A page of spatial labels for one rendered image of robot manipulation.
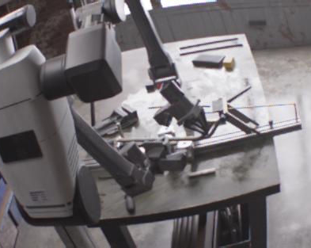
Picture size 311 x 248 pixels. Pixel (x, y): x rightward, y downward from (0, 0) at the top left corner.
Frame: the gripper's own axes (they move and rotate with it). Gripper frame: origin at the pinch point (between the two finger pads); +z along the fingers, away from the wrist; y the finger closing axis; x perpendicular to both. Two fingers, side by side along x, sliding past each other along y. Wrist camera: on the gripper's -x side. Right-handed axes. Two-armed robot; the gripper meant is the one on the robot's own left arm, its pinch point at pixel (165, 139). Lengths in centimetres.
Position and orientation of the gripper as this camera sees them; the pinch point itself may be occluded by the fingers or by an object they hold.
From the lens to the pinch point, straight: 184.2
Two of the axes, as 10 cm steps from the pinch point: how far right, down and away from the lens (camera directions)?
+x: -9.0, 0.3, 4.4
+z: 3.6, -5.4, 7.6
